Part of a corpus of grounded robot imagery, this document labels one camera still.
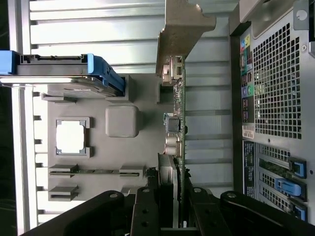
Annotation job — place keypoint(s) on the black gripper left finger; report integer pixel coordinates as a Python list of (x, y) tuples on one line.
[(145, 214)]

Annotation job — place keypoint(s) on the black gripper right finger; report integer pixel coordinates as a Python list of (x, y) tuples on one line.
[(211, 216)]

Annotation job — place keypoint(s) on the green RAM stick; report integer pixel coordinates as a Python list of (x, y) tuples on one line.
[(98, 171)]

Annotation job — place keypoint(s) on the grey plastic parts rack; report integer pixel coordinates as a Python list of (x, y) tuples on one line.
[(118, 152)]

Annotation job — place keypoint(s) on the green expansion card in case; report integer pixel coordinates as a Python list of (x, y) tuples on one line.
[(273, 166)]

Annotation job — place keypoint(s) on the blue expansion slot latch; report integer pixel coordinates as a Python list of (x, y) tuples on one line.
[(298, 168), (288, 187), (300, 212)]

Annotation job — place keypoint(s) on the silver CPU chip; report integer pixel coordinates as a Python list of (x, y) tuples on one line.
[(71, 136)]

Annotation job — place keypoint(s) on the grey metal PC case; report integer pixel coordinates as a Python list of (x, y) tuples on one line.
[(278, 81)]

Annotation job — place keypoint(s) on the hard disk with blue carrier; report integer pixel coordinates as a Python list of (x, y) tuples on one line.
[(49, 66)]

